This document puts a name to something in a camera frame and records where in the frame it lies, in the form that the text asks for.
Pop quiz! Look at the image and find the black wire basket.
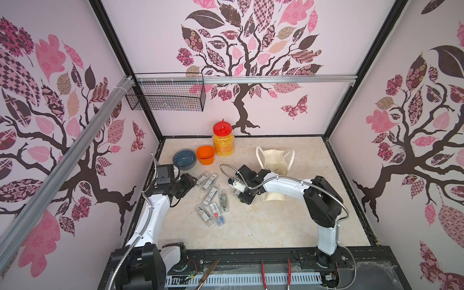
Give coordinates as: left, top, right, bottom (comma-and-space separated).
126, 72, 206, 112

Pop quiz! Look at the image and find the white slotted cable duct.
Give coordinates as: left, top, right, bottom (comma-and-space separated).
166, 273, 322, 289

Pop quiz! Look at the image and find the black left corner post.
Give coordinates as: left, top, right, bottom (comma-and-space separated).
89, 0, 164, 143

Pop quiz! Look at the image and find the brown flat stick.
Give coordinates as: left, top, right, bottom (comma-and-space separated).
195, 258, 221, 290

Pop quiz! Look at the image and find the cream canvas tote bag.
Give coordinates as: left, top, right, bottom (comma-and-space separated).
255, 145, 296, 202

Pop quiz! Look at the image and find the aluminium rail left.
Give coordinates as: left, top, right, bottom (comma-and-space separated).
1, 76, 134, 271

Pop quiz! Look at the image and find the blue grey bowl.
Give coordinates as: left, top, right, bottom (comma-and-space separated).
172, 149, 197, 171

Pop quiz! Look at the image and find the blue red compass set case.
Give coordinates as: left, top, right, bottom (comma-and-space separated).
209, 202, 226, 227

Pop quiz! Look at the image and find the black corner frame post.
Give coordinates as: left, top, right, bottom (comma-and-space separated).
323, 0, 409, 140

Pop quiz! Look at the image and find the aluminium rail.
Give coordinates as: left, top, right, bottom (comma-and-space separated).
136, 74, 358, 85
1, 76, 134, 271

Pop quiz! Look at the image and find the orange plastic bowl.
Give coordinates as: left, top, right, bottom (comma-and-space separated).
196, 146, 215, 166

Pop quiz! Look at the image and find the aluminium rail back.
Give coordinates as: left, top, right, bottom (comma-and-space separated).
136, 74, 358, 85

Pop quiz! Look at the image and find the green compass set case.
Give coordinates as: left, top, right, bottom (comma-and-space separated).
219, 188, 230, 213

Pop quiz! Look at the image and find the red lid yellow candy jar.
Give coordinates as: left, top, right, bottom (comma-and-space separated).
213, 120, 234, 157

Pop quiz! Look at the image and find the red cable left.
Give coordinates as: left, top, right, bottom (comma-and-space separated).
260, 260, 269, 290

